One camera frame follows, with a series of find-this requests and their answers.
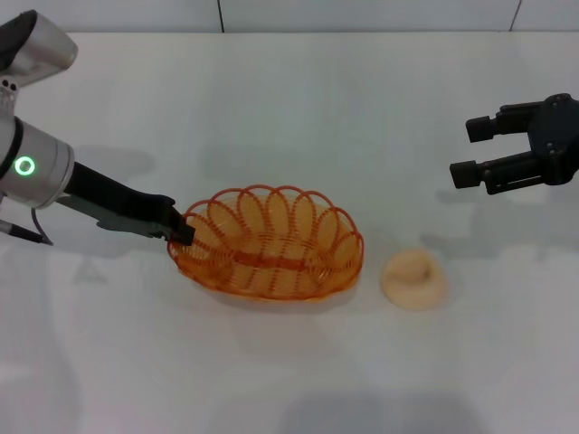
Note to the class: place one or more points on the beige round bread bun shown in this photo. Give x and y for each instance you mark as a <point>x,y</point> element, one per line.
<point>414,285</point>

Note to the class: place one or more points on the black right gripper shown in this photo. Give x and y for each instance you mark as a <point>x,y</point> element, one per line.
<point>558,140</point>

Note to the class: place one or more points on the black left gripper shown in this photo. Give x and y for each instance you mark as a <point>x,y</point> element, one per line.
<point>117,208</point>

